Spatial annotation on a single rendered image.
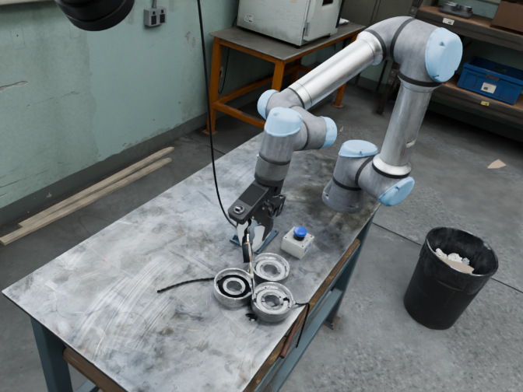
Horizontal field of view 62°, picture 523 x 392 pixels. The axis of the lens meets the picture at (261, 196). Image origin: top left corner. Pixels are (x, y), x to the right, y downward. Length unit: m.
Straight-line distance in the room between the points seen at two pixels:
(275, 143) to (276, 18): 2.34
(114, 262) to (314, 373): 1.12
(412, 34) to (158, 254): 0.88
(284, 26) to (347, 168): 1.92
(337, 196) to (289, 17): 1.91
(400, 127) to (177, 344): 0.82
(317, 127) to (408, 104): 0.33
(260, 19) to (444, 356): 2.41
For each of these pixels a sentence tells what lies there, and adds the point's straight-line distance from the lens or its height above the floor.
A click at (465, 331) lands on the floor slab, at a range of 2.52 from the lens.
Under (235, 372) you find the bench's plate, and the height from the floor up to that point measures 0.80.
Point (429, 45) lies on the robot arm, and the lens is 1.18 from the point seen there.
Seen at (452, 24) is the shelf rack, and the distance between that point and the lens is 4.22.
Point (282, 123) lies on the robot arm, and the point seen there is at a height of 1.27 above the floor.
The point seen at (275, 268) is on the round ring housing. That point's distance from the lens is 1.21.
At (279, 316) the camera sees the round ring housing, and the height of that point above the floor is 0.83.
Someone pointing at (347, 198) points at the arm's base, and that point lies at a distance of 1.49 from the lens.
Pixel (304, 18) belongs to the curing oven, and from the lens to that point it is 3.14.
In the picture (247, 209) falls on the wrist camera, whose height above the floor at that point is 1.08.
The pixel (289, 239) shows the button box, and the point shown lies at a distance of 1.27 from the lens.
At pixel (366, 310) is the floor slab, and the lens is 2.35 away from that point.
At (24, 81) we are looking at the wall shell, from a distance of 2.44.
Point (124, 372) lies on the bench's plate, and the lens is 1.02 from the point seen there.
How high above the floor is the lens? 1.66
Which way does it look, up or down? 35 degrees down
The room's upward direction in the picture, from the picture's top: 10 degrees clockwise
